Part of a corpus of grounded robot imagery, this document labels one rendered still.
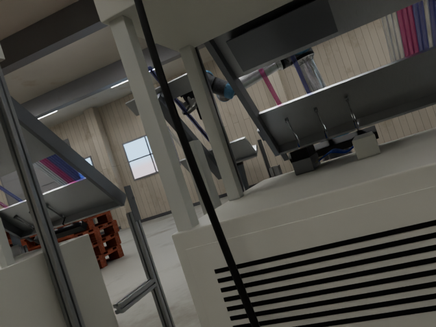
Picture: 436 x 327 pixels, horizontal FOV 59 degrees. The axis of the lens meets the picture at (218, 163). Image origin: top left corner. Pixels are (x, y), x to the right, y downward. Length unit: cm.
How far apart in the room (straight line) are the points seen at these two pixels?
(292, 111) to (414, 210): 91
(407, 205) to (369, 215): 5
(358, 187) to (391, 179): 4
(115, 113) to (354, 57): 601
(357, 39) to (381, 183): 883
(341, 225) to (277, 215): 9
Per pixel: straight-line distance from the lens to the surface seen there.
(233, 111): 932
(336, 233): 58
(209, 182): 151
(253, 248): 61
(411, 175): 57
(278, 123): 145
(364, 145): 92
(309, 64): 186
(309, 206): 58
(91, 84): 797
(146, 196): 1018
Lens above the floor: 70
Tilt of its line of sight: 1 degrees up
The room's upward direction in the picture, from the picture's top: 18 degrees counter-clockwise
